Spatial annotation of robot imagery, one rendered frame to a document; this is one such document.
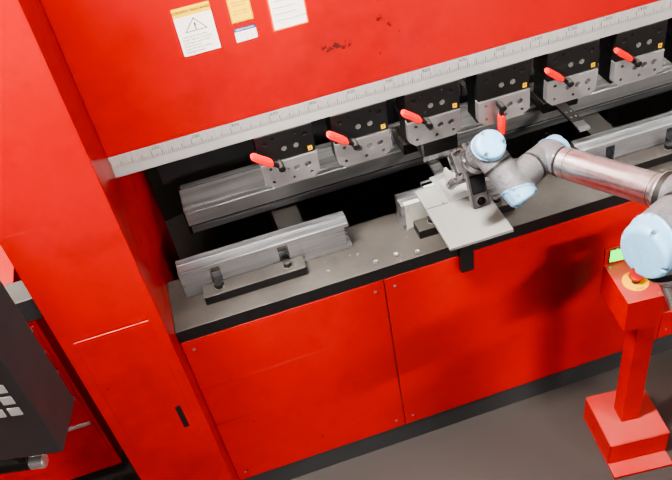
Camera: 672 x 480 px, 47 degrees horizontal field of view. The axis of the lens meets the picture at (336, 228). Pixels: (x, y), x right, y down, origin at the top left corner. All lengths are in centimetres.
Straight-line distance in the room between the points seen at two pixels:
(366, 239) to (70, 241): 89
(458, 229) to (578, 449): 106
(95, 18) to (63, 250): 51
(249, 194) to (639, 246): 122
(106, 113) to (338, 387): 116
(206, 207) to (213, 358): 46
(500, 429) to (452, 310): 62
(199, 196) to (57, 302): 67
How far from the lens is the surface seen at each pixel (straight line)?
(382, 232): 231
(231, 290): 221
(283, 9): 183
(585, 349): 290
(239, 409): 249
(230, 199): 240
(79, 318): 198
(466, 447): 287
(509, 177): 186
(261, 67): 188
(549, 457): 286
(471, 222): 213
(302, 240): 222
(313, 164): 205
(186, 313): 223
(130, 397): 221
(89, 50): 181
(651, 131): 253
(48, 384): 155
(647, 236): 162
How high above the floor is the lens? 243
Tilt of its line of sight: 41 degrees down
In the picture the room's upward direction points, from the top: 11 degrees counter-clockwise
